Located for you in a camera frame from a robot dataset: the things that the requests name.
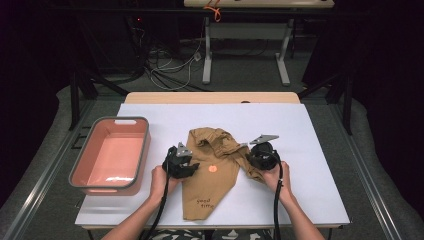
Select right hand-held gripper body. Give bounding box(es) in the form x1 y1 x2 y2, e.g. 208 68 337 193
245 133 281 172

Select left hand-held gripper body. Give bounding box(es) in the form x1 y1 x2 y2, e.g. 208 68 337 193
161 141 195 180

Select tan child's pants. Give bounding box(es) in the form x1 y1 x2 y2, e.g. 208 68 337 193
181 126 268 221

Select pink basket with grey rim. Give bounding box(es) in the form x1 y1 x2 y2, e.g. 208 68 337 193
68 115 152 197

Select person's left hand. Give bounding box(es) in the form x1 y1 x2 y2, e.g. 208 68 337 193
148 164 183 205

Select person's right hand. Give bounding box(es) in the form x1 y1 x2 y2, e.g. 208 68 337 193
261 160 296 205

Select person's camouflage trouser legs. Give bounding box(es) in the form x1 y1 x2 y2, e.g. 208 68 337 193
146 228 274 240

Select light wooden table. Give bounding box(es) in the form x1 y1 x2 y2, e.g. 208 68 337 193
80 91 345 232

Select black metal stand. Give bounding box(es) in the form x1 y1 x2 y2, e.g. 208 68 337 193
297 71 354 136
67 65 130 132

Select white desk with metal legs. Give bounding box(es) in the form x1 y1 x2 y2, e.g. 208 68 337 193
183 0 336 87

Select left hand-held gripper black cable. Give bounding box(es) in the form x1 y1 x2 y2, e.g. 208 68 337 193
141 145 177 240

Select hand-held gripper black cable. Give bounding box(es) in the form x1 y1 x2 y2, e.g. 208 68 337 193
141 145 177 240
263 150 285 240

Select right hand-held gripper black cable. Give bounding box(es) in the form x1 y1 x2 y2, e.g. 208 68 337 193
263 150 285 240

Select white floor cables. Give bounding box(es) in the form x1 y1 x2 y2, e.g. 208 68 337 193
147 35 203 92

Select aluminium floor rail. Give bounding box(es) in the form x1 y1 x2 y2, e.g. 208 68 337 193
327 103 407 240
2 99 97 240

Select black floor cables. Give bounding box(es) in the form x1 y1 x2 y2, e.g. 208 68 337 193
125 15 214 93

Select orange strap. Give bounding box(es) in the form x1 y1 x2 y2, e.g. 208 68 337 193
203 0 222 23

